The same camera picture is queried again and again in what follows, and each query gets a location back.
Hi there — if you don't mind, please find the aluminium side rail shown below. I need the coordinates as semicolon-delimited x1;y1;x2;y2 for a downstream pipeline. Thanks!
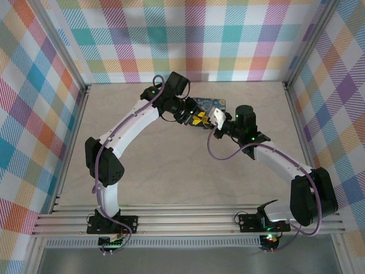
281;81;316;169
50;83;92;213

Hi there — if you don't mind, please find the starry night print mat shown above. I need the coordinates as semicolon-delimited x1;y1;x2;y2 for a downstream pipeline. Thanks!
191;96;229;132

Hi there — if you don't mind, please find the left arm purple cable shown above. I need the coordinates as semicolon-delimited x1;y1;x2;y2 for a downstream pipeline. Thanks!
93;74;167;256

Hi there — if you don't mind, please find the grey metal panel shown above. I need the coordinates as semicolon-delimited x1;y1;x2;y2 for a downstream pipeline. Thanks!
35;235;344;274

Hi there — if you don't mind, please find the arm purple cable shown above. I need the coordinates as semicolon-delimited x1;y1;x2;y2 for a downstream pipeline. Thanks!
207;125;321;254
93;74;167;256

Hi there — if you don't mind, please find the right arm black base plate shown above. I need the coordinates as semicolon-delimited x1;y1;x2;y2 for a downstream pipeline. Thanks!
237;211;292;233

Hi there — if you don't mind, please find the aluminium front rail beam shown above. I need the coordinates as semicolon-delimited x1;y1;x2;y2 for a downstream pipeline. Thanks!
30;204;346;237

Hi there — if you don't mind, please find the slotted grey cable duct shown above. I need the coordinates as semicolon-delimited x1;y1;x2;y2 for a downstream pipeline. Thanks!
44;238;265;249

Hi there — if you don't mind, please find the aluminium frame post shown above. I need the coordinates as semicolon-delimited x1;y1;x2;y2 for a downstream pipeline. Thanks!
283;0;343;89
34;0;92;89

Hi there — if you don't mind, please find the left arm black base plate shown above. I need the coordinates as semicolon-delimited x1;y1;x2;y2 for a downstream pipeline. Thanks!
86;214;140;235

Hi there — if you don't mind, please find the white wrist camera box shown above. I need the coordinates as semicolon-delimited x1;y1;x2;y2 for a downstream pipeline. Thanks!
209;107;233;131

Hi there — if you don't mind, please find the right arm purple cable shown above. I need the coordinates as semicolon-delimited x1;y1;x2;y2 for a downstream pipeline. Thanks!
207;125;321;254

